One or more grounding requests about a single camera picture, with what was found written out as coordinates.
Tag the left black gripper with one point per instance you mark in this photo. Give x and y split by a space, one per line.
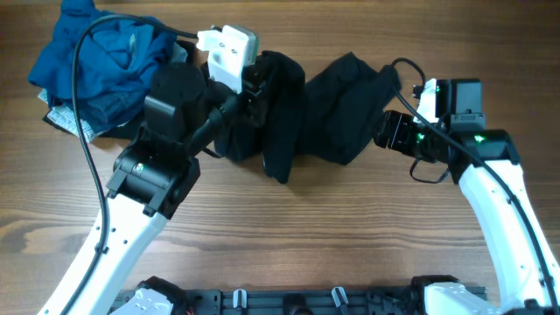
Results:
255 86

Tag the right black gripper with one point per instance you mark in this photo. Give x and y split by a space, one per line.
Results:
395 125

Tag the black t-shirt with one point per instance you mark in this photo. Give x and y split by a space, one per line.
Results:
332 116

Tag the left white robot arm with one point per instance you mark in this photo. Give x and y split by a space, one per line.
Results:
186 109

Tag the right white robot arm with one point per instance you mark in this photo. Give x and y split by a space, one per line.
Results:
449 127

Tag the grey folded garment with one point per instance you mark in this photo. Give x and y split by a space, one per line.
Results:
179 54

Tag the blue crumpled shirt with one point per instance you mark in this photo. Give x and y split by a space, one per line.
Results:
116 63

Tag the white patterned cloth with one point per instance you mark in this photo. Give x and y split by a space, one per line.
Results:
98 115

